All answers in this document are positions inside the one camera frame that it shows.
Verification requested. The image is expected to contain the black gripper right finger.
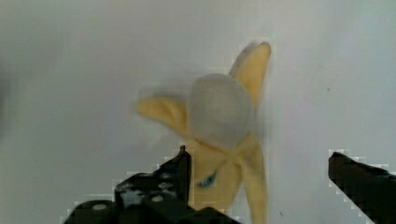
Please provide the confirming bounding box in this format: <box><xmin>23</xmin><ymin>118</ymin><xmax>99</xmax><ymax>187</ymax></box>
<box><xmin>328</xmin><ymin>152</ymin><xmax>396</xmax><ymax>224</ymax></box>

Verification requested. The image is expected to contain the plush peeled banana toy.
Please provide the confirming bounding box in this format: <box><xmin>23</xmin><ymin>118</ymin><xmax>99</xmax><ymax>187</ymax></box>
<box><xmin>136</xmin><ymin>42</ymin><xmax>271</xmax><ymax>224</ymax></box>

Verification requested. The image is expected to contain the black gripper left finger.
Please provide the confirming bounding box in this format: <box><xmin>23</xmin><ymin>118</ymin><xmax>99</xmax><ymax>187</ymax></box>
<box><xmin>64</xmin><ymin>147</ymin><xmax>240</xmax><ymax>224</ymax></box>

